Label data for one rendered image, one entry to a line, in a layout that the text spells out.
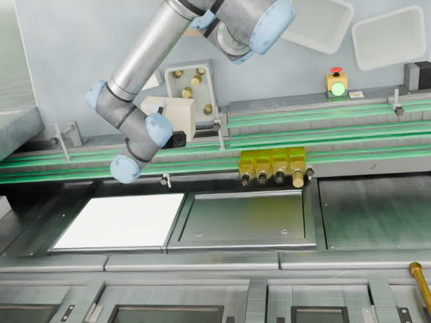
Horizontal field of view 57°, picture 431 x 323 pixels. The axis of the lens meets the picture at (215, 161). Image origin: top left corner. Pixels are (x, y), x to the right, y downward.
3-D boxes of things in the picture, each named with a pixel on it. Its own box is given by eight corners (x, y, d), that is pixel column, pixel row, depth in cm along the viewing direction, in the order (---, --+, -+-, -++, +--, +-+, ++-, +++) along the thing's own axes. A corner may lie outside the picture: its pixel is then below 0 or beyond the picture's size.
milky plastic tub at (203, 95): (179, 116, 167) (174, 124, 160) (169, 63, 157) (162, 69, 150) (220, 112, 164) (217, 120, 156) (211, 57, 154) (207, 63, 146)
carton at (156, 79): (106, 82, 166) (99, 86, 160) (157, 66, 159) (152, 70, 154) (111, 96, 168) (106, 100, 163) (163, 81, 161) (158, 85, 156)
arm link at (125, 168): (144, 171, 98) (126, 191, 102) (157, 151, 108) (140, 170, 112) (118, 151, 97) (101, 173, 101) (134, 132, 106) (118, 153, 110)
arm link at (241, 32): (226, 9, 128) (252, -46, 74) (260, 40, 130) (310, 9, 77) (202, 38, 129) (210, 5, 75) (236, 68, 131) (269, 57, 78)
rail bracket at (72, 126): (82, 143, 177) (56, 166, 158) (70, 107, 170) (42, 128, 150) (92, 141, 176) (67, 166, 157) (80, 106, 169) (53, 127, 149)
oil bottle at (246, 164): (244, 155, 157) (238, 183, 138) (242, 142, 155) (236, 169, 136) (258, 154, 156) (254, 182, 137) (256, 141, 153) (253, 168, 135)
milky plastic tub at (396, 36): (347, 20, 142) (350, 24, 134) (414, 0, 135) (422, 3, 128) (354, 66, 149) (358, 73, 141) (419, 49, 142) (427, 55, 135)
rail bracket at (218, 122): (221, 141, 155) (216, 156, 144) (214, 100, 148) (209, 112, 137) (229, 140, 154) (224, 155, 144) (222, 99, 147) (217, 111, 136)
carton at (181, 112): (147, 96, 133) (140, 104, 127) (194, 99, 131) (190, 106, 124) (150, 129, 139) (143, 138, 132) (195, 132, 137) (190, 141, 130)
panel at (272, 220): (91, 202, 167) (49, 257, 138) (89, 196, 166) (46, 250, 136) (310, 191, 149) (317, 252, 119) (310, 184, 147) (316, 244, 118)
